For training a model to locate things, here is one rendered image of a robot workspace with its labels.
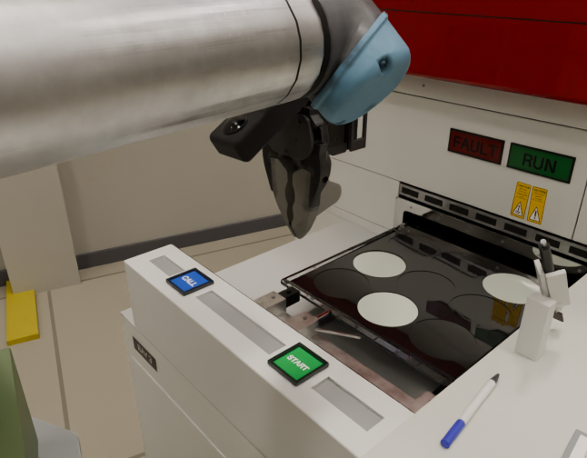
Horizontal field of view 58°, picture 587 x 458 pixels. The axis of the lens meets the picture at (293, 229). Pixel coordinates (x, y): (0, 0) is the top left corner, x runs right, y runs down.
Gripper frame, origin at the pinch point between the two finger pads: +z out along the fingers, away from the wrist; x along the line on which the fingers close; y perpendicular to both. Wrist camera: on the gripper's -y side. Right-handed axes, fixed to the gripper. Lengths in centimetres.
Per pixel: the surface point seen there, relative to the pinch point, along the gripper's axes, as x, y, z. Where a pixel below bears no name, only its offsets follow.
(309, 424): -7.2, -4.0, 20.9
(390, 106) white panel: 34, 59, 2
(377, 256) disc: 18.4, 38.5, 25.6
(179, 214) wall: 199, 93, 96
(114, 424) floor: 102, 8, 115
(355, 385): -7.3, 3.6, 19.7
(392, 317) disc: 3.5, 24.8, 25.6
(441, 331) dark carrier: -3.8, 27.8, 25.7
